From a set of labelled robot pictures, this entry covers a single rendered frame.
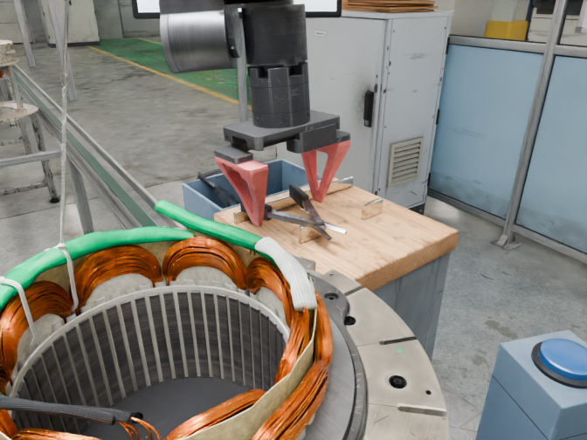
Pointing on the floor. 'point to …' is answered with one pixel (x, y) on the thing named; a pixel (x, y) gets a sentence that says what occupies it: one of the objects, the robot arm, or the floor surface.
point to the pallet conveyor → (100, 176)
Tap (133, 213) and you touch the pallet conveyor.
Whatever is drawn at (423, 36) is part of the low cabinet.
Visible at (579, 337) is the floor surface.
